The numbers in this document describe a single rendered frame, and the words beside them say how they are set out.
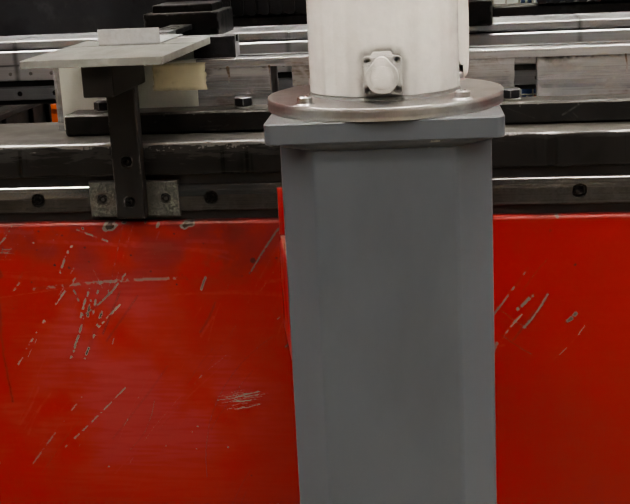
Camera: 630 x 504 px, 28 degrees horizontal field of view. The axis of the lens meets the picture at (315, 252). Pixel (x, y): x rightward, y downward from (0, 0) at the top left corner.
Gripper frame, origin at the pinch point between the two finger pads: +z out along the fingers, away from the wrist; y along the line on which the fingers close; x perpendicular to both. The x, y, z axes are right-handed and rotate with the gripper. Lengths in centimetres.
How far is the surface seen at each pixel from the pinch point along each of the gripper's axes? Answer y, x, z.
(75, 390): -45, -44, 46
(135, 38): -50, -32, -2
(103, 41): -51, -36, -2
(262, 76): -54, -15, 5
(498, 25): -71, 23, 3
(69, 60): -34, -39, -2
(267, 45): -79, -13, 5
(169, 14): -78, -28, -1
